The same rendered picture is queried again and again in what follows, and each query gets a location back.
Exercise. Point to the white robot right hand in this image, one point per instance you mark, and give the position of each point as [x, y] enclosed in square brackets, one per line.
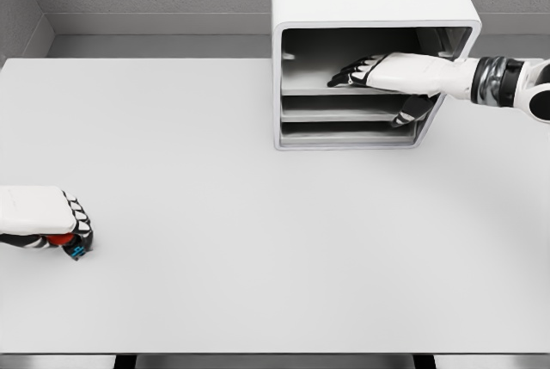
[399, 72]

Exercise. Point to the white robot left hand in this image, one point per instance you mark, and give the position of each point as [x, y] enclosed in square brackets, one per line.
[38, 214]

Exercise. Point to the black and red load switch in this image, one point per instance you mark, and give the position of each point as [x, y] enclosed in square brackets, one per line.
[69, 244]

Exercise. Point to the white multi-storey storage cabinet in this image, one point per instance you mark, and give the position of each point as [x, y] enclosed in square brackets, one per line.
[365, 42]

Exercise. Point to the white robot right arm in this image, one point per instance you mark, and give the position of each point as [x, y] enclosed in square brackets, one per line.
[498, 83]

